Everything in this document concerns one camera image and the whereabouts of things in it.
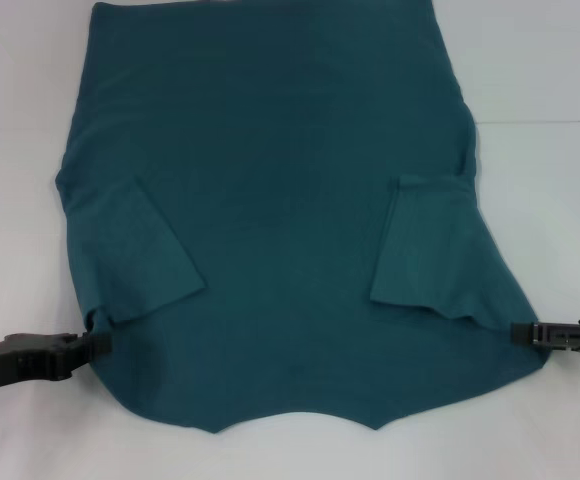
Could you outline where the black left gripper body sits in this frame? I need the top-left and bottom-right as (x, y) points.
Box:
(0, 333), (87, 397)

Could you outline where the blue shirt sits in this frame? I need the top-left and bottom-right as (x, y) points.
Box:
(54, 0), (554, 435)

